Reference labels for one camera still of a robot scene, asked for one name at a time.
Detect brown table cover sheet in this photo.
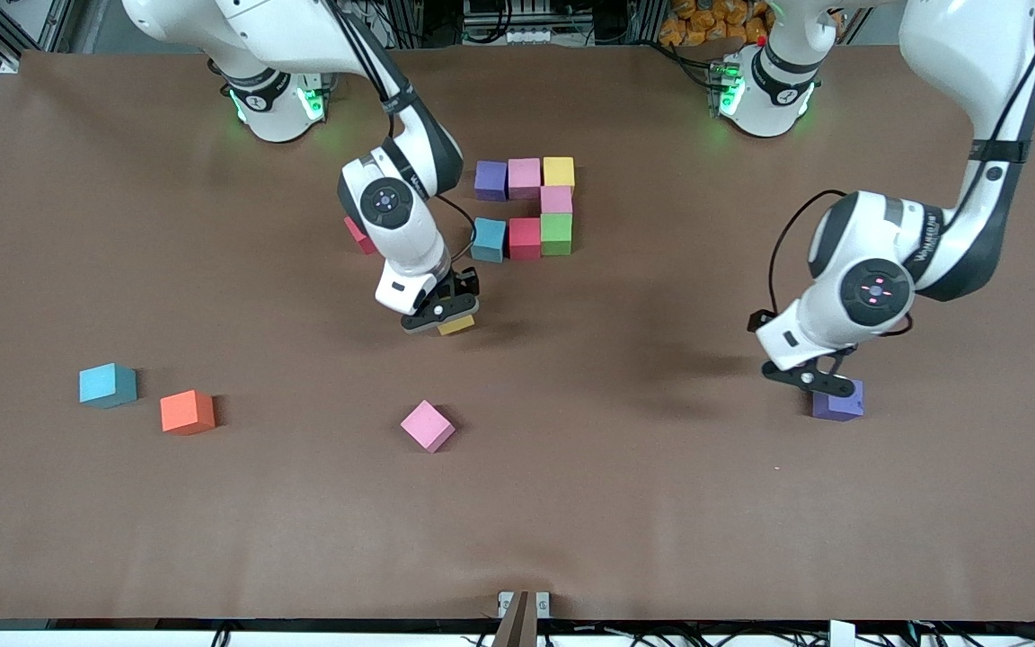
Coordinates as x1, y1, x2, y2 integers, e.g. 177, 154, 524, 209
0, 43, 1035, 623

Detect light blue foam cube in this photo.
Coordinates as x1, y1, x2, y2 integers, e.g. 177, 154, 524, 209
79, 362, 138, 410
471, 217, 508, 263

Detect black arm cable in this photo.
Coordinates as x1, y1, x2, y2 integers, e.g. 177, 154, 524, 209
767, 0, 1035, 317
324, 0, 480, 269

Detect metal clamp bracket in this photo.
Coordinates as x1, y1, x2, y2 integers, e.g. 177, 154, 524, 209
497, 590, 552, 621

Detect orange foam cube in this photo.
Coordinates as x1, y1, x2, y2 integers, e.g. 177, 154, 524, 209
160, 389, 217, 437

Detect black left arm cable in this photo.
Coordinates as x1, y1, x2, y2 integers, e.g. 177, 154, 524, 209
767, 0, 1035, 317

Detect green foam cube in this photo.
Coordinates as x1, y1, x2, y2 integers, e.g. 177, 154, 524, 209
541, 213, 573, 257

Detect purple foam cube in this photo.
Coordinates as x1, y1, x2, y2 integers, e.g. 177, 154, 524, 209
812, 379, 865, 422
473, 160, 509, 202

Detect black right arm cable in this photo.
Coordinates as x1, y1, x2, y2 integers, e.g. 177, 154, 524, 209
324, 0, 480, 269

